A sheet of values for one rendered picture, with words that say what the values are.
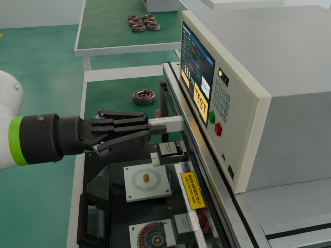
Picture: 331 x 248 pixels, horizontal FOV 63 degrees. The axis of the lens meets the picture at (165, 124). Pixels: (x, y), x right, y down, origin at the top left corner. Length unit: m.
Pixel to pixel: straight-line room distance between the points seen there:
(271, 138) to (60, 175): 1.86
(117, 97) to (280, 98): 1.15
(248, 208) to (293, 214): 0.07
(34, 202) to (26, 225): 0.17
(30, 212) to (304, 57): 1.82
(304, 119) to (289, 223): 0.17
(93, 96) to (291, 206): 1.19
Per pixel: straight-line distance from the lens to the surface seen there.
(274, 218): 0.51
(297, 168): 0.54
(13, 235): 1.97
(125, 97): 1.46
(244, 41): 0.58
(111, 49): 2.11
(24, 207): 2.07
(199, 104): 0.65
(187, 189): 0.58
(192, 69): 0.68
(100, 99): 1.47
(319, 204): 0.56
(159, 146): 0.88
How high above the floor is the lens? 1.51
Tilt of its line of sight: 37 degrees down
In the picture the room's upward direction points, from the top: straight up
